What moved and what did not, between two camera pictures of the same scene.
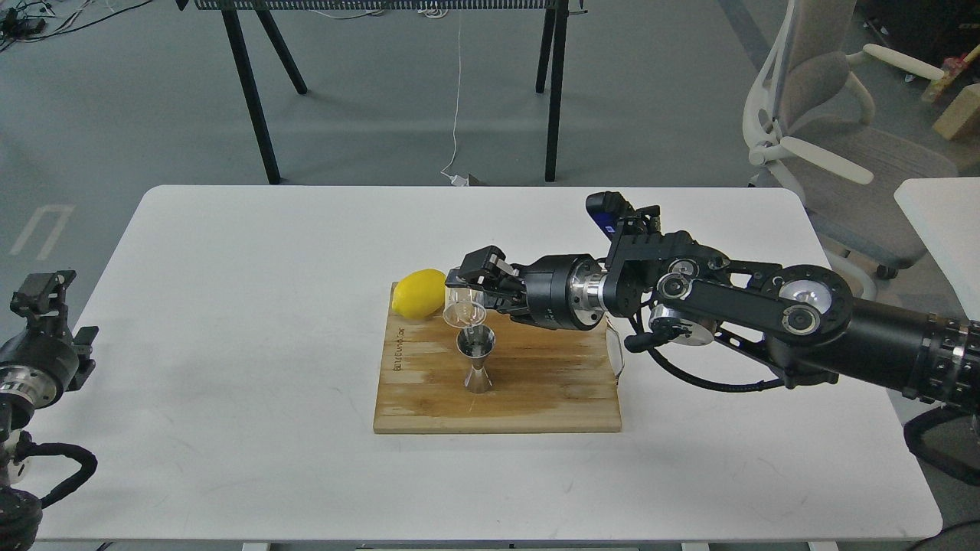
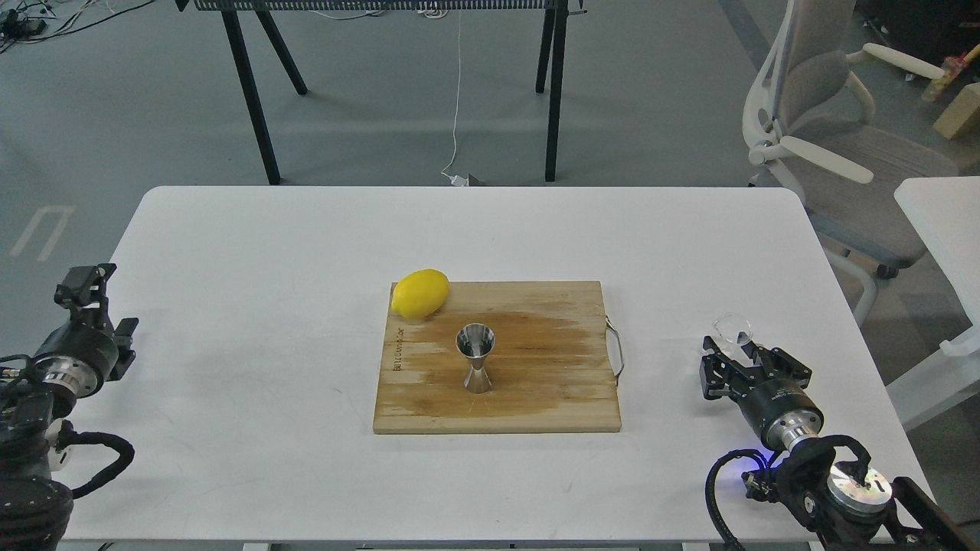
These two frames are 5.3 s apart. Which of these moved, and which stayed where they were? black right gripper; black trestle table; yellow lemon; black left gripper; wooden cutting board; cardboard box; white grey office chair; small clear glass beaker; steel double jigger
Moved: black right gripper; small clear glass beaker; black left gripper
Stayed: steel double jigger; black trestle table; white grey office chair; cardboard box; yellow lemon; wooden cutting board
